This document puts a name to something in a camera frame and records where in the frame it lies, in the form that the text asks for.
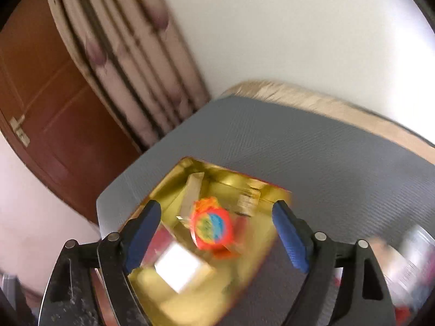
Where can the clear plastic box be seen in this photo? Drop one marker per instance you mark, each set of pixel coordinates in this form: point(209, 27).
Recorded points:
point(414, 261)

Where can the grey honeycomb mat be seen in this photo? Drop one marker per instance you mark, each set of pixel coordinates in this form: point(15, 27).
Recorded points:
point(306, 149)

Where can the beige patterned curtain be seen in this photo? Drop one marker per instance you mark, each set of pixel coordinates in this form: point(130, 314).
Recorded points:
point(136, 74)

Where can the brown wooden door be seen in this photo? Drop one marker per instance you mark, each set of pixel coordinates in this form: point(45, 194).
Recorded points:
point(61, 108)

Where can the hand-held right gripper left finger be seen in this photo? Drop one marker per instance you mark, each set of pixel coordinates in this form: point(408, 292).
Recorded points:
point(142, 237)

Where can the red tin box gold inside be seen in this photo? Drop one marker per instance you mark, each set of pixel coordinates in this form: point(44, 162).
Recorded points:
point(253, 244)

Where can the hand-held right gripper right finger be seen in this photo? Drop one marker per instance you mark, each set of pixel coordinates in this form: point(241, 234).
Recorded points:
point(292, 241)

